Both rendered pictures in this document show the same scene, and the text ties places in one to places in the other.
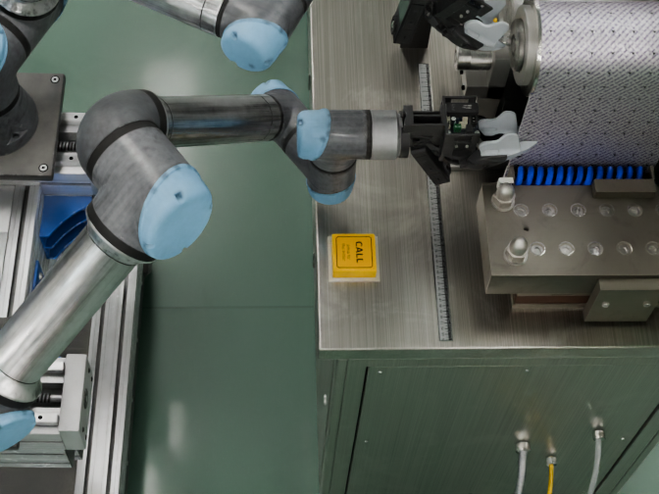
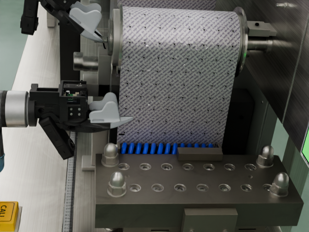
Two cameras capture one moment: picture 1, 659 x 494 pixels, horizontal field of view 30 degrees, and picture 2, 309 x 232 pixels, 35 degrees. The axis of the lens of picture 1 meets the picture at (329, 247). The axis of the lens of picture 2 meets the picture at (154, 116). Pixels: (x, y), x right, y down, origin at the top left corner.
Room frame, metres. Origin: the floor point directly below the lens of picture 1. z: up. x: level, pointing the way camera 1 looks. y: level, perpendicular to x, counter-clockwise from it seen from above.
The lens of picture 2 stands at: (0.19, -0.31, 1.63)
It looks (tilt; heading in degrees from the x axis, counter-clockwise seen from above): 30 degrees down; 357
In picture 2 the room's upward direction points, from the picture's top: 5 degrees clockwise
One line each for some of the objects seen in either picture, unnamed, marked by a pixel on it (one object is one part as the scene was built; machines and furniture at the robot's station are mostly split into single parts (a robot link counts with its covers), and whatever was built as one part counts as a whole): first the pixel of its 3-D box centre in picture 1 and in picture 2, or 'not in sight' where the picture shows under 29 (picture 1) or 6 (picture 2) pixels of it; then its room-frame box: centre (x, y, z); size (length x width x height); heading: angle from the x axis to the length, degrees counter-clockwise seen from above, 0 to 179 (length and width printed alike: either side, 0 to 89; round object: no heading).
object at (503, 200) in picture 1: (505, 193); (110, 153); (1.01, -0.26, 1.05); 0.04 x 0.04 x 0.04
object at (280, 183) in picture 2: not in sight; (281, 182); (0.95, -0.60, 1.05); 0.04 x 0.04 x 0.04
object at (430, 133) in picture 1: (438, 131); (60, 106); (1.07, -0.15, 1.12); 0.12 x 0.08 x 0.09; 96
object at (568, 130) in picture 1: (594, 133); (174, 111); (1.10, -0.39, 1.11); 0.23 x 0.01 x 0.18; 96
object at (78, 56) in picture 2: (462, 56); (78, 61); (1.17, -0.17, 1.18); 0.04 x 0.02 x 0.04; 6
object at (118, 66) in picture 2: (529, 45); (119, 37); (1.14, -0.26, 1.25); 0.15 x 0.01 x 0.15; 6
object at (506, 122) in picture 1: (507, 123); (111, 105); (1.10, -0.25, 1.11); 0.09 x 0.03 x 0.06; 97
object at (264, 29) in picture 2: not in sight; (259, 27); (1.17, -0.55, 1.28); 0.06 x 0.05 x 0.02; 96
